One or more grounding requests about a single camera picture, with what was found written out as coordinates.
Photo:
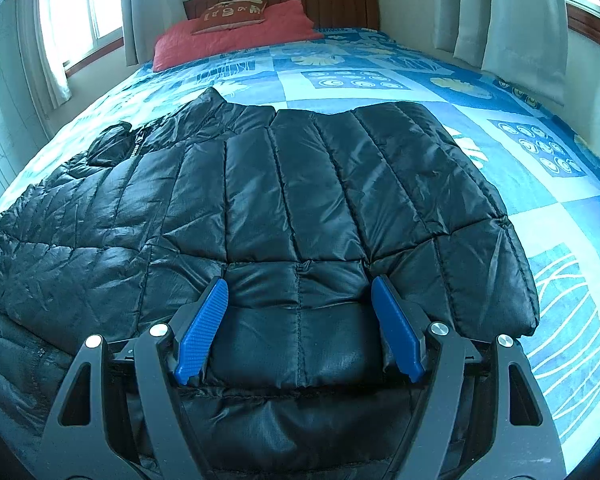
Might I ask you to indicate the light grey curtain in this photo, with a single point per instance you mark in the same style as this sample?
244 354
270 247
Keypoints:
510 20

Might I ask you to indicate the brown printed cushion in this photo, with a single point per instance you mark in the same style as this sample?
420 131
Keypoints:
230 16

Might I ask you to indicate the blue patterned bed sheet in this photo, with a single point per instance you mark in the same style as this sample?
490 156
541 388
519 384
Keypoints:
530 200

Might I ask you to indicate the white sheer curtain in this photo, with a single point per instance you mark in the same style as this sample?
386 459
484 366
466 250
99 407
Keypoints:
42 50

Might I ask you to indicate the red pillow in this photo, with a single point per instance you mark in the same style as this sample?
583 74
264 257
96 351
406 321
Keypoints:
240 42

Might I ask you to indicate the large window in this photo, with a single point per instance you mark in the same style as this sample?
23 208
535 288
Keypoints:
92 5

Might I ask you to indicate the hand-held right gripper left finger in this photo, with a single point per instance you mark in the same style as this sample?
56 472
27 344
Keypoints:
202 330

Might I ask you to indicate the white wardrobe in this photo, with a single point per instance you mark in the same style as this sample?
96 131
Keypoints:
5 100

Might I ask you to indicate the wooden headboard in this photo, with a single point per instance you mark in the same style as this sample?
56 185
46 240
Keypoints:
330 5

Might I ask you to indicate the black puffer jacket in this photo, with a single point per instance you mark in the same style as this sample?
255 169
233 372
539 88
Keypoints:
280 200

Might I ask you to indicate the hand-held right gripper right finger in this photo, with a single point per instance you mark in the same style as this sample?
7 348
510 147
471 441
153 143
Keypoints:
397 327

